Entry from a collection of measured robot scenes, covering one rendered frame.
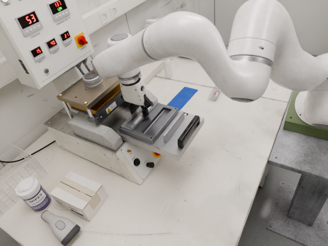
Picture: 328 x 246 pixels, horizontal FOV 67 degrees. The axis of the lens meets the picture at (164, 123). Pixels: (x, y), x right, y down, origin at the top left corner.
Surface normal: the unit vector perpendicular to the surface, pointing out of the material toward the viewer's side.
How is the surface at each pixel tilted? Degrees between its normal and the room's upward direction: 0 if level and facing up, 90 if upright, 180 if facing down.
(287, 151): 0
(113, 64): 74
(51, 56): 90
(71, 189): 1
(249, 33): 45
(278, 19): 65
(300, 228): 0
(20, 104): 90
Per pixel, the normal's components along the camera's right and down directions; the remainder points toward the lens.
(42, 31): 0.85, 0.26
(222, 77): -0.72, 0.56
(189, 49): -0.22, 0.82
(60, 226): 0.18, -0.58
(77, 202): -0.13, -0.76
